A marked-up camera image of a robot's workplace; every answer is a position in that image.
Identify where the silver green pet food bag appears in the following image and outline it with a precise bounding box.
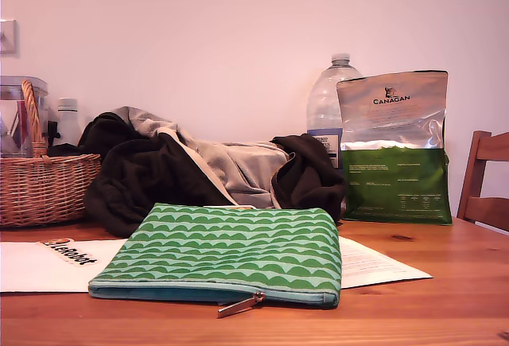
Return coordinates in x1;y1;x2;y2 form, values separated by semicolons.
336;69;453;227

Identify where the wicker basket with handle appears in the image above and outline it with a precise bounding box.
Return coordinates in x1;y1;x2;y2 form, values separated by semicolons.
0;79;103;228

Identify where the clear plastic container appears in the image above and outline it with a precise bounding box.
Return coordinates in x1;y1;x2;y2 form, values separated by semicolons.
0;75;49;159

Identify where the white wall switch plate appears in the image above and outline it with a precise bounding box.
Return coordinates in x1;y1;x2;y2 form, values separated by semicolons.
0;19;19;57

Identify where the blank white paper sheet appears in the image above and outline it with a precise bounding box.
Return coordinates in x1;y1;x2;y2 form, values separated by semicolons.
0;239;130;294

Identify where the green wave-patterned zip pouch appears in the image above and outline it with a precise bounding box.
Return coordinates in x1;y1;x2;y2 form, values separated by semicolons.
87;202;344;319

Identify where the wooden chair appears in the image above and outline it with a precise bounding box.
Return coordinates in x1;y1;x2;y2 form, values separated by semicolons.
457;130;509;232

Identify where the white insulated bottle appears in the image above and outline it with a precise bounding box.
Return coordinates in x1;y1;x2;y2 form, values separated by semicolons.
55;97;80;146

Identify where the printed white paper sheet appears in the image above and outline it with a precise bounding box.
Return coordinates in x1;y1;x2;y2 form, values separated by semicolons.
337;236;434;290

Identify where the dark brown garment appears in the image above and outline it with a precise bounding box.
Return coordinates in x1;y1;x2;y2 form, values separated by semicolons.
77;111;347;239

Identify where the large clear water bottle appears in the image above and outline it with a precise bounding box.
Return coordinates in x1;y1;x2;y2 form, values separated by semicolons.
306;52;365;172

